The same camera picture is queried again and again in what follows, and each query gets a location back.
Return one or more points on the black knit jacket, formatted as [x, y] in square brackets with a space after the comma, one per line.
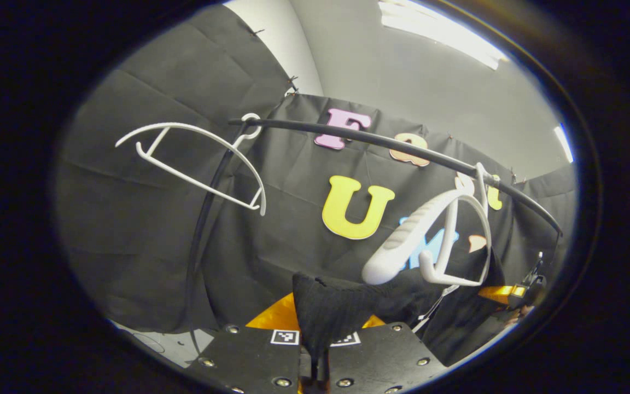
[337, 306]

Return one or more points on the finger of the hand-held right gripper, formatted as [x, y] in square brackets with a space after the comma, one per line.
[501, 293]

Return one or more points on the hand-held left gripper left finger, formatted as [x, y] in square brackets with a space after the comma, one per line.
[249, 361]

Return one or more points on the black metal clothes rack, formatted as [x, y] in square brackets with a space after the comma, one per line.
[293, 124]

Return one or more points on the ceiling light panel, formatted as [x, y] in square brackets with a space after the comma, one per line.
[441, 33]
[565, 145]

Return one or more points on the black backdrop cloth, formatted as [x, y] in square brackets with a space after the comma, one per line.
[145, 219]

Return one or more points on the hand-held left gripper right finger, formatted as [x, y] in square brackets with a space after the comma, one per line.
[380, 361]

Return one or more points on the white plastic clothes hanger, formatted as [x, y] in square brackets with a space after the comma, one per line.
[184, 125]
[402, 241]

